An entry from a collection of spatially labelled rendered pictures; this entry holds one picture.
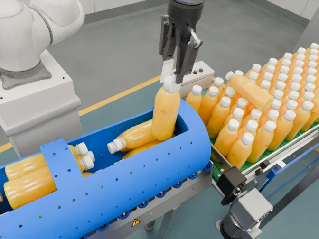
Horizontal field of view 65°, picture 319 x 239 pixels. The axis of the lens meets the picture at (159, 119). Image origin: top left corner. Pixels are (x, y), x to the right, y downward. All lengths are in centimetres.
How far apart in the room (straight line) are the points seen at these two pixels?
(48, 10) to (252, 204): 109
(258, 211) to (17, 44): 109
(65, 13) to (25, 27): 17
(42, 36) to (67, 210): 65
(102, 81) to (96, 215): 226
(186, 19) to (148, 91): 223
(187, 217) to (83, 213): 136
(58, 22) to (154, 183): 71
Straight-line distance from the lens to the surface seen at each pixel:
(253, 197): 116
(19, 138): 120
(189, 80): 117
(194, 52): 58
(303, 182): 127
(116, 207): 74
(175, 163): 77
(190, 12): 55
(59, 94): 114
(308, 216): 239
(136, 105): 258
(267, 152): 128
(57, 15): 109
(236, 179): 100
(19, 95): 108
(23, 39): 102
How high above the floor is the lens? 180
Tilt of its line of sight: 47 degrees down
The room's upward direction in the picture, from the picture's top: 10 degrees clockwise
